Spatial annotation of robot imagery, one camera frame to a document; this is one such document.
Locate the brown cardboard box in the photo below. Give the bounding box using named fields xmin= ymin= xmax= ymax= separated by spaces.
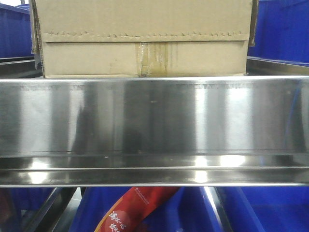
xmin=29 ymin=0 xmax=258 ymax=79

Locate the blue lower bin centre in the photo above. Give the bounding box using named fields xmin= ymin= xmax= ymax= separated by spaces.
xmin=69 ymin=187 xmax=223 ymax=232

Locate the red snack bag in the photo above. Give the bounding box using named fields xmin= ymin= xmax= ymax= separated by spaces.
xmin=95 ymin=187 xmax=179 ymax=232

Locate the blue lower bin right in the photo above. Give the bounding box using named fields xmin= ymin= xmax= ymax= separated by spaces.
xmin=219 ymin=187 xmax=309 ymax=232

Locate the blue plastic bin right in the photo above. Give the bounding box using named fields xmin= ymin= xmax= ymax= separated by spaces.
xmin=248 ymin=0 xmax=309 ymax=66

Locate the blue plastic bin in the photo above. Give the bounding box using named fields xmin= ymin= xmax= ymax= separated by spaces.
xmin=248 ymin=0 xmax=309 ymax=66
xmin=0 ymin=3 xmax=33 ymax=58

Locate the blue plastic bin left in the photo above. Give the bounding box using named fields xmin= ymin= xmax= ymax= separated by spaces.
xmin=0 ymin=3 xmax=33 ymax=58

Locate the stainless steel shelf rail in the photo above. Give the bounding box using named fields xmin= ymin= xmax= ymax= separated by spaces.
xmin=0 ymin=58 xmax=309 ymax=187

